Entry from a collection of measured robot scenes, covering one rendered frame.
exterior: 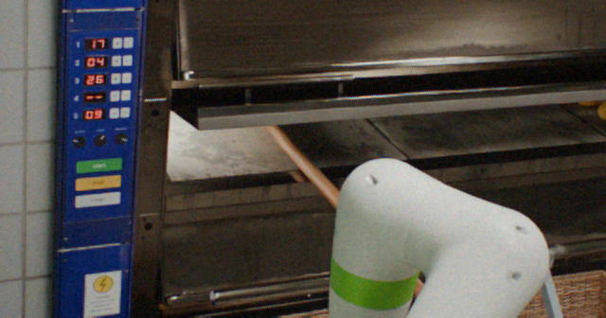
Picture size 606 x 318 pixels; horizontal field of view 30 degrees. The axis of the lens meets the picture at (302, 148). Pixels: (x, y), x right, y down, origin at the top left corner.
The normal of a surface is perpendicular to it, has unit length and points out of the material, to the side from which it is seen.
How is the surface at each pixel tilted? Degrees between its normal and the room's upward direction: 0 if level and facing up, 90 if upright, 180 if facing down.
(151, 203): 90
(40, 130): 90
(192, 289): 70
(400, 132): 0
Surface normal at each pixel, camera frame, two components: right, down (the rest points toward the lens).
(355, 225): -0.64, 0.25
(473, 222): -0.35, -0.63
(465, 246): -0.56, -0.54
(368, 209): -0.48, 0.03
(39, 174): 0.40, 0.43
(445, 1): 0.41, 0.10
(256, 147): 0.11, -0.90
